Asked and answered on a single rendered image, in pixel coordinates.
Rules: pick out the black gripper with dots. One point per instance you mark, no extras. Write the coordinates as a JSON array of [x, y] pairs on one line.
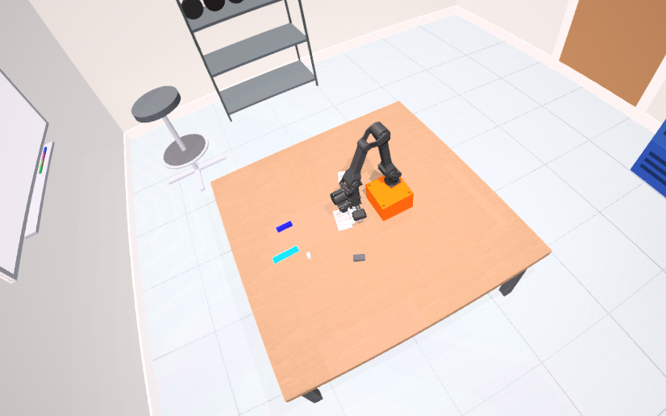
[[357, 214]]

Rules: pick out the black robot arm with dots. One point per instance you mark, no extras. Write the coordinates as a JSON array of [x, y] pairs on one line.
[[352, 176]]

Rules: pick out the cyan flat bar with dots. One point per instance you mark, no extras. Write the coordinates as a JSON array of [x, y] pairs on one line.
[[285, 254]]

